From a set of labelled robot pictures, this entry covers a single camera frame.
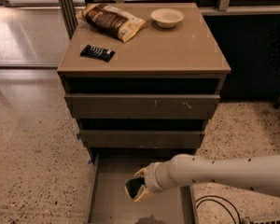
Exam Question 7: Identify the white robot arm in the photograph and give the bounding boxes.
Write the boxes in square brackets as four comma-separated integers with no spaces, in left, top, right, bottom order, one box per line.
[125,154,280,202]

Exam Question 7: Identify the open bottom grey drawer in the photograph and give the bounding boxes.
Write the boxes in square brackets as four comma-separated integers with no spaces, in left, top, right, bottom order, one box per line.
[88,156,199,224]

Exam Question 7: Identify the metal window frame post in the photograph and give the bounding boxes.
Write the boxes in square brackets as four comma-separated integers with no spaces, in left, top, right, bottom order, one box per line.
[58,0,77,38]

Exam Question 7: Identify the green and yellow sponge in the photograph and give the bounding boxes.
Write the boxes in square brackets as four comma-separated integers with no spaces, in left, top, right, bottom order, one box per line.
[125,177,145,200]

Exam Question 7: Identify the middle grey drawer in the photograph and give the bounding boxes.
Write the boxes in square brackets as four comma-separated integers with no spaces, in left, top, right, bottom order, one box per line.
[80,130,204,148]

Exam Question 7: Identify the blue tape pieces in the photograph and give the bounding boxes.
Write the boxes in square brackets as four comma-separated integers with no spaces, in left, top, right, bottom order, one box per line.
[77,133,93,164]

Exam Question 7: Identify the top grey drawer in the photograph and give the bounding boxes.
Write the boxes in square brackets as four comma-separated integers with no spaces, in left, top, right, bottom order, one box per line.
[64,94,220,119]

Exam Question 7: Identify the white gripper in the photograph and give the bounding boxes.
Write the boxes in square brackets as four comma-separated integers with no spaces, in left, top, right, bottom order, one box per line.
[133,162,164,203]

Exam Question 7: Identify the black cable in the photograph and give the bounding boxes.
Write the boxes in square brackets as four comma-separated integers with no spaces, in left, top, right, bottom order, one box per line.
[195,195,243,224]

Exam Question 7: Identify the grey three-drawer cabinet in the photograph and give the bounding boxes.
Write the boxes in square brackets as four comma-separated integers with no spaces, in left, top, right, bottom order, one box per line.
[58,3,231,160]

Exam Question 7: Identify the dark blue snack bar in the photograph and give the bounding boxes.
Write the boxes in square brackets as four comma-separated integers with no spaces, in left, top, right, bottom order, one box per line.
[80,45,115,62]

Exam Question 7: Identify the white bowl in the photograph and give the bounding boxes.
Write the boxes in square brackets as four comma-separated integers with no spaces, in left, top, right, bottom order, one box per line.
[150,8,184,29]

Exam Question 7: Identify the brown and white snack bag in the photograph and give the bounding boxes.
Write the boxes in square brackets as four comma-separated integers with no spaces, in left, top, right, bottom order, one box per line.
[76,4,146,43]

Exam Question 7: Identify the floor vent grille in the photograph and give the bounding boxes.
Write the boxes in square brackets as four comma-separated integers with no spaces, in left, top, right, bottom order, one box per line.
[241,216,280,224]

